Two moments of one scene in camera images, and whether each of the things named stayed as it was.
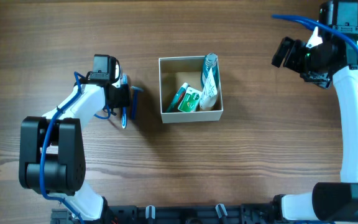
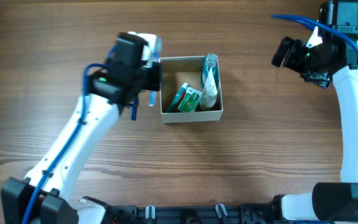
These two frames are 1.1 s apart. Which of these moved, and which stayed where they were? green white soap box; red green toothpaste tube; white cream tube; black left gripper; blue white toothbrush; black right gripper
Moved: blue white toothbrush; black left gripper
Stayed: green white soap box; white cream tube; black right gripper; red green toothpaste tube
